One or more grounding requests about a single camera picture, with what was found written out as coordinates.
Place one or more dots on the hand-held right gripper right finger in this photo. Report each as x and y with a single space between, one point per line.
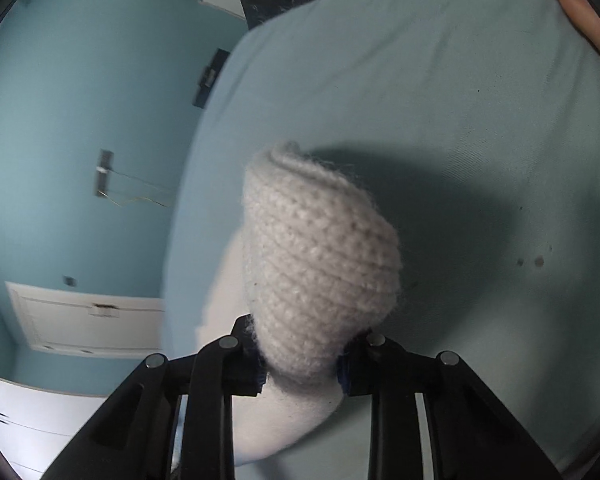
366 366

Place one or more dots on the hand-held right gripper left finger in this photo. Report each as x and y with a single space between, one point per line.
230 366

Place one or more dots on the white knit sweater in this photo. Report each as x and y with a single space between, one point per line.
315 260

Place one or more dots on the white door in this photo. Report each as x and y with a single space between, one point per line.
70 322

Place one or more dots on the black and grey box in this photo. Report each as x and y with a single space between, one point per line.
211 79

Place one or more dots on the dark light switch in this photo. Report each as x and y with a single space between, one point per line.
69 281

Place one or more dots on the grey wall plate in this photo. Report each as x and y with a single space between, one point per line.
103 172

